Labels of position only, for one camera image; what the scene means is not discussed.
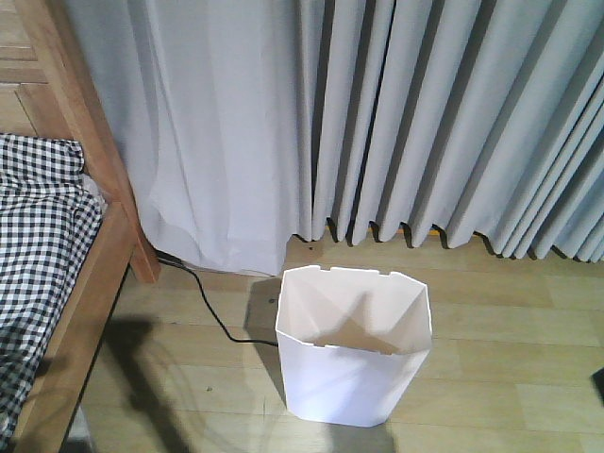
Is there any white trash bin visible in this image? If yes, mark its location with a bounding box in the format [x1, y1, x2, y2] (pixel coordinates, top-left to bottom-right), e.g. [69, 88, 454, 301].
[275, 265, 432, 428]

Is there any light grey curtain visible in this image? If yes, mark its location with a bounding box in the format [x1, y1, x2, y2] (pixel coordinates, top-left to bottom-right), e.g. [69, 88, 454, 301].
[66, 1, 603, 275]

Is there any black white checkered bedding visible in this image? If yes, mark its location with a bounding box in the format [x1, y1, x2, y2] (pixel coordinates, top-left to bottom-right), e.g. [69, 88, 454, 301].
[1, 133, 103, 444]

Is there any black power cord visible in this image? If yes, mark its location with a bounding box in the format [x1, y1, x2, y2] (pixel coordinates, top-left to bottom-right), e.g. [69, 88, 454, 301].
[155, 250, 279, 348]

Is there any wooden bed frame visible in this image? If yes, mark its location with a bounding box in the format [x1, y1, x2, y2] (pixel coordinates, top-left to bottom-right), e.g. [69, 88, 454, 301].
[1, 1, 159, 452]

